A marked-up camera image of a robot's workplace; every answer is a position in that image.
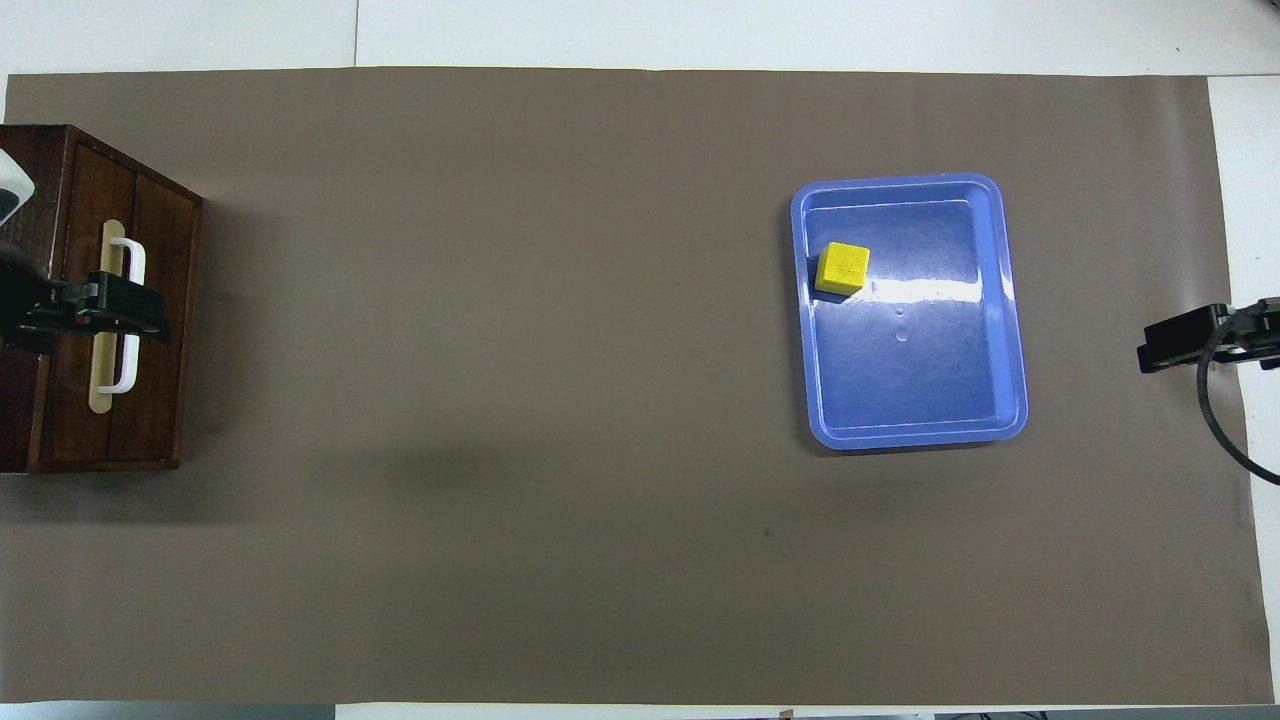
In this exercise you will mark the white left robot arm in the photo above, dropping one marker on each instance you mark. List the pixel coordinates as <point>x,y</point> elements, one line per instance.
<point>10,185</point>

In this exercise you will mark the dark wooden drawer cabinet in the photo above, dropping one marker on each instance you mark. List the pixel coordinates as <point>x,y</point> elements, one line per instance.
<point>30,420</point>

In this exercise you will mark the brown table mat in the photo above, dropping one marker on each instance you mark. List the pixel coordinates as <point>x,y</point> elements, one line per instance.
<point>500,400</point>

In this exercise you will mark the blue plastic tray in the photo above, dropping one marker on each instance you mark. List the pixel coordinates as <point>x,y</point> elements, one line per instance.
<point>910,370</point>

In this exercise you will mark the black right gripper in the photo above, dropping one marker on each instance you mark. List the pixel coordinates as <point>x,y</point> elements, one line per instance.
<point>1255,335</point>

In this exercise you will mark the yellow cube block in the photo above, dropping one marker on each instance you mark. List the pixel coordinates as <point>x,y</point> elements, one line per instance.
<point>842,267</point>

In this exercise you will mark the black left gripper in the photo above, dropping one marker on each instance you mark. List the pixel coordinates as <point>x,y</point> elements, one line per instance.
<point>25,300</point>

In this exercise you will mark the wooden drawer with dark front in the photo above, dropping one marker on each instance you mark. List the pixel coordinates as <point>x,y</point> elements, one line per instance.
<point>160,400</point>

